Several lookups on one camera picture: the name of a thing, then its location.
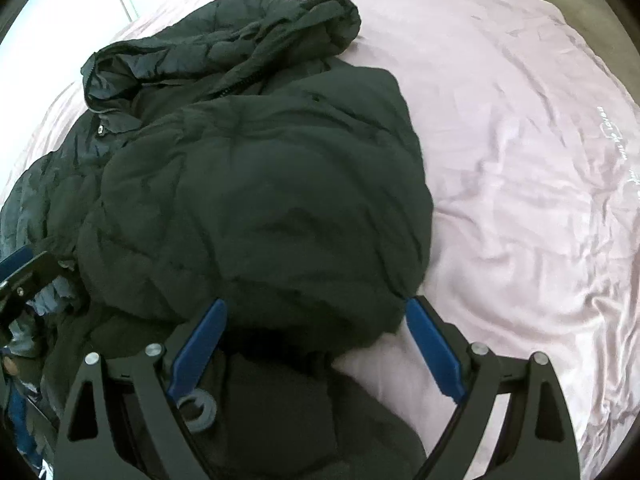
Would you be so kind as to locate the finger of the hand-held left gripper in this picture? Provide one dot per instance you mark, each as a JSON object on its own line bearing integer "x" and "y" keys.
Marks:
{"x": 30, "y": 275}

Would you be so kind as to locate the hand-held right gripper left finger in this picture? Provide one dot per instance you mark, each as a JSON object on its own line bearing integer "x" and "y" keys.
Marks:
{"x": 199, "y": 347}

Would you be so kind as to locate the black puffer jacket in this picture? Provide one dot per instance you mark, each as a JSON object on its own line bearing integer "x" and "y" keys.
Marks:
{"x": 260, "y": 200}

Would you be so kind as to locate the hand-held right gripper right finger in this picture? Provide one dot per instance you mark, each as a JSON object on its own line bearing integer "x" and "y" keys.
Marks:
{"x": 431, "y": 352}

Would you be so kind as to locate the bed with pink sheet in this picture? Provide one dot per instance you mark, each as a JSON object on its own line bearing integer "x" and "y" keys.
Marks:
{"x": 510, "y": 170}

